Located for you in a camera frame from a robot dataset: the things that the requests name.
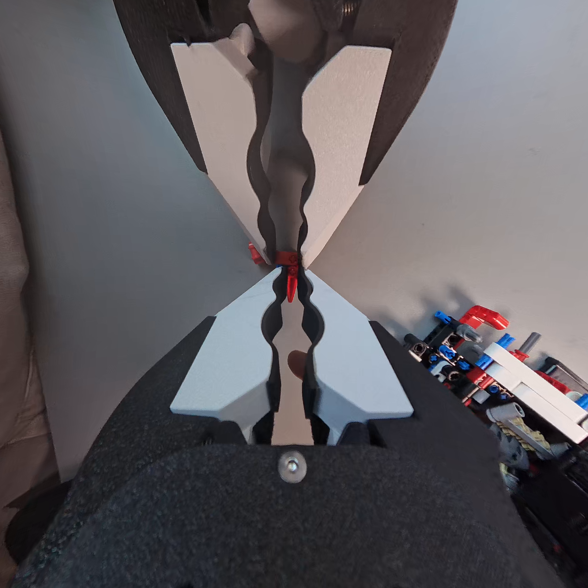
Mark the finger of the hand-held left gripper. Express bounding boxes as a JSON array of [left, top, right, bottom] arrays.
[[299, 45, 393, 268], [170, 23, 273, 266]]

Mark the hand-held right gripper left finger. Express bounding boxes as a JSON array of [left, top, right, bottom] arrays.
[[169, 268, 287, 445]]

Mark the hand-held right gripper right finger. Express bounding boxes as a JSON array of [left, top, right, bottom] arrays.
[[298, 269, 415, 445]]

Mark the toy brick race car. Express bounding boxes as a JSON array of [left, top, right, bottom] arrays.
[[403, 304, 588, 588]]

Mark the black chair armrest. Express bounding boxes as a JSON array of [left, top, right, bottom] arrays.
[[5, 480, 70, 565]]

